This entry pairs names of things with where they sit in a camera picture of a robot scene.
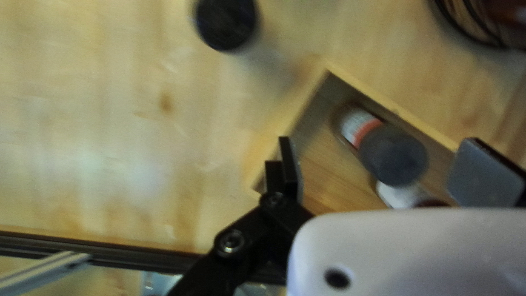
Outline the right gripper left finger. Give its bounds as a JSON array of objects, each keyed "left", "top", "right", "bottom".
[{"left": 166, "top": 136, "right": 315, "bottom": 296}]

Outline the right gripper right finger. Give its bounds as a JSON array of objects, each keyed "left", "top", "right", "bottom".
[{"left": 446, "top": 138, "right": 526, "bottom": 207}]

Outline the wooden box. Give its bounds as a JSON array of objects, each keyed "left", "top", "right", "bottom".
[{"left": 247, "top": 62, "right": 526, "bottom": 214}]

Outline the spice jar with black lid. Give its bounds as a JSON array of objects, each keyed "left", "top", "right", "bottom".
[
  {"left": 331, "top": 103, "right": 429, "bottom": 187},
  {"left": 375, "top": 181, "right": 450, "bottom": 209},
  {"left": 193, "top": 0, "right": 259, "bottom": 52}
]

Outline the round black wire rack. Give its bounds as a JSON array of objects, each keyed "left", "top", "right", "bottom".
[{"left": 429, "top": 0, "right": 526, "bottom": 50}]

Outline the black frame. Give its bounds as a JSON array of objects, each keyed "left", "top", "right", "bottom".
[{"left": 0, "top": 229, "right": 288, "bottom": 296}]

